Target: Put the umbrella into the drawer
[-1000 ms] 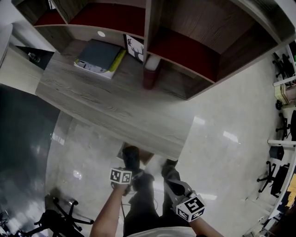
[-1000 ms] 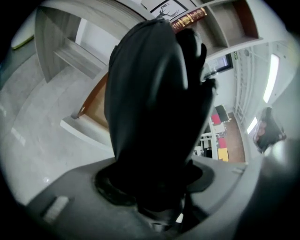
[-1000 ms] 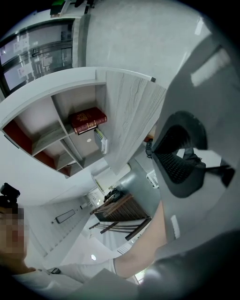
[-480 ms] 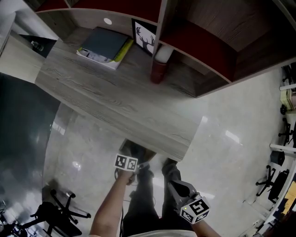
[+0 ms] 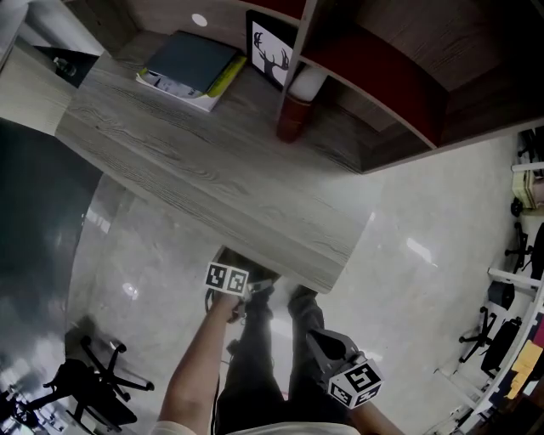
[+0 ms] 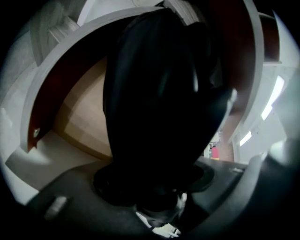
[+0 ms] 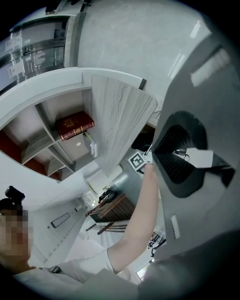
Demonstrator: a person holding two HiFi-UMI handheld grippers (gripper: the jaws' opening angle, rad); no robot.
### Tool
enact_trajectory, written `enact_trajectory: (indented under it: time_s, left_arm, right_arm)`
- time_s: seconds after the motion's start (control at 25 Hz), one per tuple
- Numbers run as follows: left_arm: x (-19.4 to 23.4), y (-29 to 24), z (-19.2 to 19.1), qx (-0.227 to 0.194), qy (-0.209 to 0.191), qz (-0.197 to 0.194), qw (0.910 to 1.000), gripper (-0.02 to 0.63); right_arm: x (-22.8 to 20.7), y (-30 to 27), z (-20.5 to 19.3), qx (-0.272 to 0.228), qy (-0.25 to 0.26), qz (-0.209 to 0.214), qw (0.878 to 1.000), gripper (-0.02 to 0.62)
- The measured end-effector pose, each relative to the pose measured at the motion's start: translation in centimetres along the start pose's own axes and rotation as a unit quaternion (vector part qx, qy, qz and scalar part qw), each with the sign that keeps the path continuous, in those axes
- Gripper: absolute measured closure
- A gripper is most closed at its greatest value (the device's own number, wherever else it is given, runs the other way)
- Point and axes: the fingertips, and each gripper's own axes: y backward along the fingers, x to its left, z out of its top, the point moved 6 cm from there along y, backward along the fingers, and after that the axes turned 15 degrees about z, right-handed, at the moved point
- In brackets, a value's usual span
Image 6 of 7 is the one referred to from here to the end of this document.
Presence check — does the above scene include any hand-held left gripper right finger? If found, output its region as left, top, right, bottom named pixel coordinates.
left=185, top=138, right=299, bottom=240

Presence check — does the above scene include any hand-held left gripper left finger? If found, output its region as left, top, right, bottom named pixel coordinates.
left=25, top=161, right=165, bottom=240

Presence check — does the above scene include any small red object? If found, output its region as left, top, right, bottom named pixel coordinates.
left=210, top=145, right=220, bottom=160

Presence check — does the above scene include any long ceiling light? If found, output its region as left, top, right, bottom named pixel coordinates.
left=261, top=75, right=286, bottom=120
left=239, top=130, right=253, bottom=146

